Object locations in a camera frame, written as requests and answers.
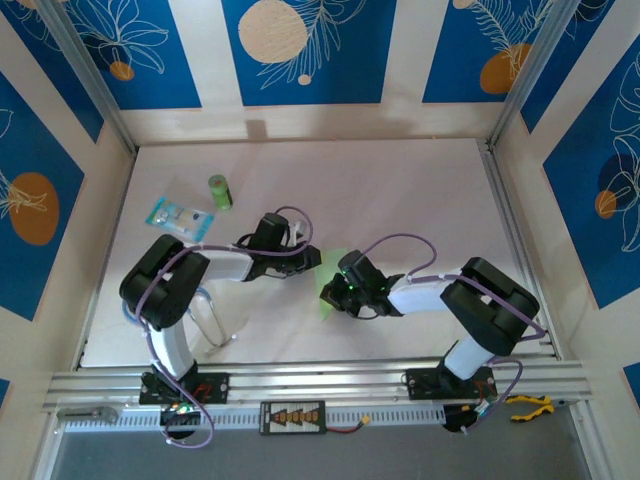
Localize aluminium table side rail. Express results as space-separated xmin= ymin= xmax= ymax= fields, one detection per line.
xmin=477 ymin=139 xmax=562 ymax=359

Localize light blue snack packet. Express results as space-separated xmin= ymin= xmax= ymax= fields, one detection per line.
xmin=144 ymin=196 xmax=216 ymax=245

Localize yellow and black pliers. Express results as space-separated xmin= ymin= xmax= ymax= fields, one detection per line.
xmin=508 ymin=394 xmax=576 ymax=422

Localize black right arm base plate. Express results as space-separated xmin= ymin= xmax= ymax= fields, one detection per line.
xmin=405 ymin=368 xmax=499 ymax=401

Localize black connector box with lights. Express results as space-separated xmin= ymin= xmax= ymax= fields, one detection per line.
xmin=158 ymin=402 xmax=203 ymax=427
xmin=442 ymin=403 xmax=484 ymax=434

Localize aluminium frame post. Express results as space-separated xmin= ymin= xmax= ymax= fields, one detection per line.
xmin=34 ymin=0 xmax=140 ymax=156
xmin=487 ymin=0 xmax=599 ymax=151

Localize aluminium mounting rail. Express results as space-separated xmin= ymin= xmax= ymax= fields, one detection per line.
xmin=42 ymin=357 xmax=594 ymax=414

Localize red-black wire yellow plug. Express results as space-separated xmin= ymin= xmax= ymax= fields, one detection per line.
xmin=324 ymin=416 xmax=375 ymax=434

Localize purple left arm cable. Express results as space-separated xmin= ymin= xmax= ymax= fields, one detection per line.
xmin=134 ymin=205 xmax=316 ymax=450

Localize blue tube ring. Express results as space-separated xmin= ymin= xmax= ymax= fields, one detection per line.
xmin=122 ymin=287 xmax=215 ymax=329

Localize white slotted cable duct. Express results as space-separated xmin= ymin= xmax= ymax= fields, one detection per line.
xmin=62 ymin=404 xmax=446 ymax=432

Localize black power distribution board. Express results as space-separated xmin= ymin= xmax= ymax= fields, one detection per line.
xmin=259 ymin=400 xmax=327 ymax=436

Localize grey metal bracket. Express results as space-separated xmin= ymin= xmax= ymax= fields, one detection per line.
xmin=55 ymin=405 xmax=120 ymax=425

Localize green drink can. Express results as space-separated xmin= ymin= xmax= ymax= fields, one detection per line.
xmin=207 ymin=173 xmax=235 ymax=212

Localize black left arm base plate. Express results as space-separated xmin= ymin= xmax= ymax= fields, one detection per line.
xmin=138 ymin=372 xmax=231 ymax=405

